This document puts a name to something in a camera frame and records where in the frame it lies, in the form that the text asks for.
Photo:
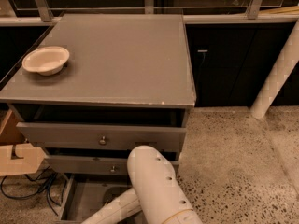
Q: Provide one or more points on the white diagonal support pole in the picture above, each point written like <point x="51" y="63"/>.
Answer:
<point x="281" y="70"/>

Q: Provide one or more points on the grey top drawer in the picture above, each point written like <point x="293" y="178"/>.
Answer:
<point x="110" y="128"/>

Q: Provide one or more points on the light wooden board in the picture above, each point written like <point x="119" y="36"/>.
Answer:
<point x="17" y="156"/>

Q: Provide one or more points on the metal window railing frame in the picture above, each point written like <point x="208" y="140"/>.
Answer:
<point x="47" y="12"/>

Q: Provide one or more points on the dark low cabinet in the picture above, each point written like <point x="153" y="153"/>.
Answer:
<point x="230" y="62"/>

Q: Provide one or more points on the grey drawer cabinet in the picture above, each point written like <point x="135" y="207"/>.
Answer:
<point x="115" y="61"/>

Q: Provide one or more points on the grey drawer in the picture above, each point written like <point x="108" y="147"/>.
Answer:
<point x="110" y="128"/>
<point x="88" y="161"/>
<point x="87" y="194"/>

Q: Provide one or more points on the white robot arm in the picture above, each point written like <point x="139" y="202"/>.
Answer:
<point x="155" y="191"/>

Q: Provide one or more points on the white paper bowl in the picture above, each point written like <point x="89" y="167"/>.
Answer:
<point x="45" y="61"/>

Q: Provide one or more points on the grey bottom drawer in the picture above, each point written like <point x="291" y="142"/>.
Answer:
<point x="87" y="194"/>

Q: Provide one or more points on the grey middle drawer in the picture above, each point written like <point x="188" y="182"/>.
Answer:
<point x="88" y="161"/>

